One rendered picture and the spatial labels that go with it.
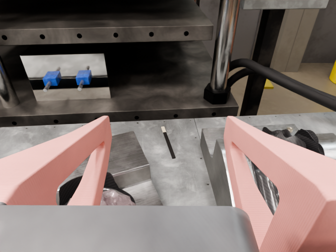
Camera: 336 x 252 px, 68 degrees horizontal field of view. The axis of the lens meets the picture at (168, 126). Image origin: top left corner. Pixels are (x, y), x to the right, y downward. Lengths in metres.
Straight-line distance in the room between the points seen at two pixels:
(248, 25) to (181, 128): 2.55
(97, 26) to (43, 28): 0.17
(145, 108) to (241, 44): 2.49
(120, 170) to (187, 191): 0.18
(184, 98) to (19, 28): 0.58
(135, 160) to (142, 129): 0.26
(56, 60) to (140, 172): 0.55
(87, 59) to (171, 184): 0.52
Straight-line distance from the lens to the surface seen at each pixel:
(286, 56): 3.20
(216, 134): 0.66
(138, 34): 0.86
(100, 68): 0.91
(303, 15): 3.10
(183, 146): 0.70
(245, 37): 3.25
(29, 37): 0.94
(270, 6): 1.00
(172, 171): 0.64
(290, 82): 0.86
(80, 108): 0.93
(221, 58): 0.86
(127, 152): 0.53
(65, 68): 0.94
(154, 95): 0.96
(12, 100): 1.03
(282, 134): 0.56
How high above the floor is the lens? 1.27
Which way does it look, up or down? 38 degrees down
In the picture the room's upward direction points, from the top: straight up
